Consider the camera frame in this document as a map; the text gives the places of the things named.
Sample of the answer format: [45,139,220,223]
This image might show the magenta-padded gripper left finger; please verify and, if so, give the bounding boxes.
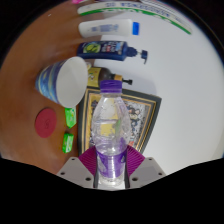
[56,146,99,189]

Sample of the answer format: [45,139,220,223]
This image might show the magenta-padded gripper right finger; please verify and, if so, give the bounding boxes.
[124,145,167,189]

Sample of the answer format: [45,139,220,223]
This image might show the clear purple-capped water bottle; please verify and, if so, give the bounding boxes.
[91,79,133,188]

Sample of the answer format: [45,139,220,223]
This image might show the framed group photo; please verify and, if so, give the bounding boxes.
[77,87,163,157]

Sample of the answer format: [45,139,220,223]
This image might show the flat round red coaster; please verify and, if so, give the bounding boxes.
[34,107,59,139]

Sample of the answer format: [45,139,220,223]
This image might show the blue patterned paper cup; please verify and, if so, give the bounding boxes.
[34,56,89,109]

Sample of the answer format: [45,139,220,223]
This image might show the yellow-labelled dark pump bottle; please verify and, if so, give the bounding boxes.
[87,67,134,89]

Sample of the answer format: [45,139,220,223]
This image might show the dark blue pump bottle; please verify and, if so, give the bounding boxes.
[76,40,149,65]

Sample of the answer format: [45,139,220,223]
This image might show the white blue-capped lotion bottle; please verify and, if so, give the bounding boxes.
[78,18,141,39]

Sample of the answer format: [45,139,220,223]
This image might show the white green shuttlecock tube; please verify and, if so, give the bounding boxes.
[77,0,193,35]

